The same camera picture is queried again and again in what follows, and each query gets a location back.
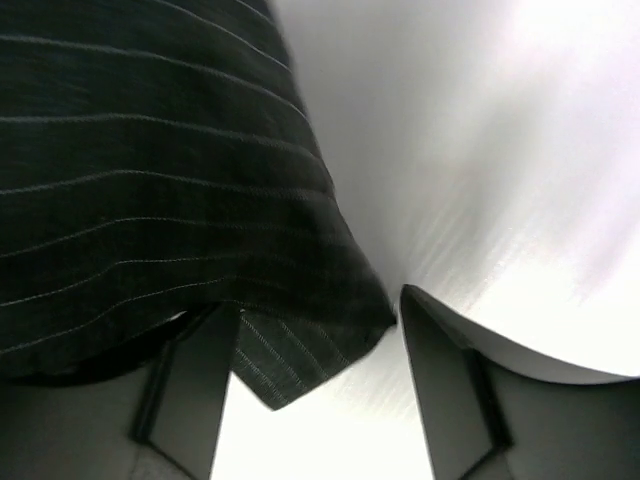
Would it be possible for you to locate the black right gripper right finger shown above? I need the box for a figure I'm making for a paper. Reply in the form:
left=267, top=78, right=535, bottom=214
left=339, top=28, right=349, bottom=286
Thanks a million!
left=399, top=285, right=639, bottom=480

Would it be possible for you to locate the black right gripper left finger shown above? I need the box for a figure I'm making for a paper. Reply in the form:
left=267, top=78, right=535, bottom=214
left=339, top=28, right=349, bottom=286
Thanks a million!
left=1, top=305, right=239, bottom=479

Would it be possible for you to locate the dark striped shirt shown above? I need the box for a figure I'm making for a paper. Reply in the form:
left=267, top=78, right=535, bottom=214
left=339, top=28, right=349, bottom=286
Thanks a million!
left=1, top=1, right=396, bottom=410

